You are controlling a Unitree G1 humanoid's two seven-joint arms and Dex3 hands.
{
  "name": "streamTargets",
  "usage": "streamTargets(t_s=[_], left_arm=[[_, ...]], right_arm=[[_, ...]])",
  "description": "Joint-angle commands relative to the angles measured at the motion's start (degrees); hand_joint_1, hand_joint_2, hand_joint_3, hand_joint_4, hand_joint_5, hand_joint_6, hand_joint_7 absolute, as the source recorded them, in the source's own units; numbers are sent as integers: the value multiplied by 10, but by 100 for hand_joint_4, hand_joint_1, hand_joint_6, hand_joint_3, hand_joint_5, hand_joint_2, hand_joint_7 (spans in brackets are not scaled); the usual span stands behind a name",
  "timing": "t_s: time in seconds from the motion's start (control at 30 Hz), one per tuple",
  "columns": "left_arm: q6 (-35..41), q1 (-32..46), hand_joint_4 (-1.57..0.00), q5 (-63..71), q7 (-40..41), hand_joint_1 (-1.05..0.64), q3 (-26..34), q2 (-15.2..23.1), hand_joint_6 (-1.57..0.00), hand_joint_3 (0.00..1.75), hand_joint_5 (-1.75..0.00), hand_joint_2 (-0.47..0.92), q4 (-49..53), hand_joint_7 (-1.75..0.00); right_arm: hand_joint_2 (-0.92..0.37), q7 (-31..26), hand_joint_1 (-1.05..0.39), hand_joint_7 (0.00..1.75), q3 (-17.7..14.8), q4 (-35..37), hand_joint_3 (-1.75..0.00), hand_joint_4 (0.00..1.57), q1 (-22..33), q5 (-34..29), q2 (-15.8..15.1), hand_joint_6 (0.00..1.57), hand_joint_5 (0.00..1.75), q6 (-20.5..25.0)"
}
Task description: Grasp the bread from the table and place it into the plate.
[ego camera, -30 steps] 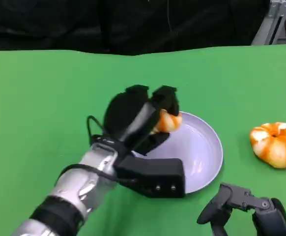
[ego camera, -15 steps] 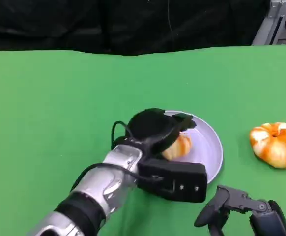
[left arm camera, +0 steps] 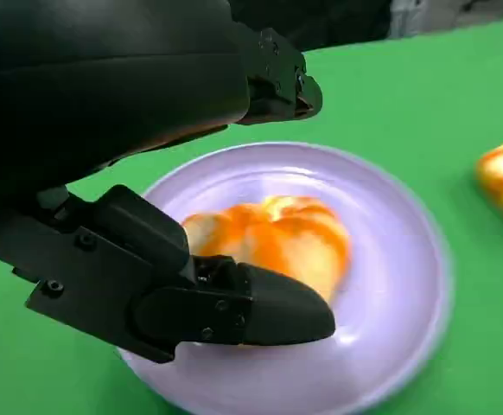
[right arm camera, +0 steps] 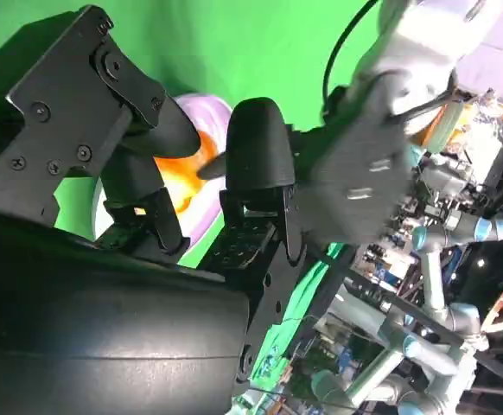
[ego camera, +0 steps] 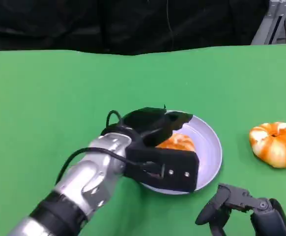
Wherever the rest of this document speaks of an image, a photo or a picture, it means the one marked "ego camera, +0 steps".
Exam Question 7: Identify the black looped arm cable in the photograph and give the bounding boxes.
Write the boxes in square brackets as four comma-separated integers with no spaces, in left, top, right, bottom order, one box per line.
[101,110,140,138]

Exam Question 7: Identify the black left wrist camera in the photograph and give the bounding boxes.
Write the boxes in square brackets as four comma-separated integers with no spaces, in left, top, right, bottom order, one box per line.
[123,144,200,193]

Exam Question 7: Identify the black camera cable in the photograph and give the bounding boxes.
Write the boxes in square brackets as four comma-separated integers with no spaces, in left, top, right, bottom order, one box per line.
[55,147,162,185]

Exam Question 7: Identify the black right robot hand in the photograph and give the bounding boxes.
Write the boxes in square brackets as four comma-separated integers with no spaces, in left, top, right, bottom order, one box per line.
[195,183,286,236]

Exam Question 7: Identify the orange and white bread roll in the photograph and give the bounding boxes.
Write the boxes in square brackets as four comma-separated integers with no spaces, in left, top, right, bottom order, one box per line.
[249,121,286,169]
[155,133,197,152]

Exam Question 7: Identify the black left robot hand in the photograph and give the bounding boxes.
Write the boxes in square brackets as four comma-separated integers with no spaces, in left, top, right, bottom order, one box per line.
[121,104,194,148]

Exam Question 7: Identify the black backdrop curtain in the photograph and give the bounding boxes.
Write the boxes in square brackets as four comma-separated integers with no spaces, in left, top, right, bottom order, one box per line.
[0,0,272,56]

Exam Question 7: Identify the grey metal frame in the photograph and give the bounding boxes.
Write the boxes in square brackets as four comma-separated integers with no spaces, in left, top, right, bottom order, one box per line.
[250,0,286,46]

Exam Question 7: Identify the green table cloth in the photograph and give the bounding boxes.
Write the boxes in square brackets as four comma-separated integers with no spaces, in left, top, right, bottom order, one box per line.
[0,43,286,236]

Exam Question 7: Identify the lilac plate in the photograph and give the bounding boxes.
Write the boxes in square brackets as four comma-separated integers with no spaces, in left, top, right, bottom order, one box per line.
[138,111,224,196]

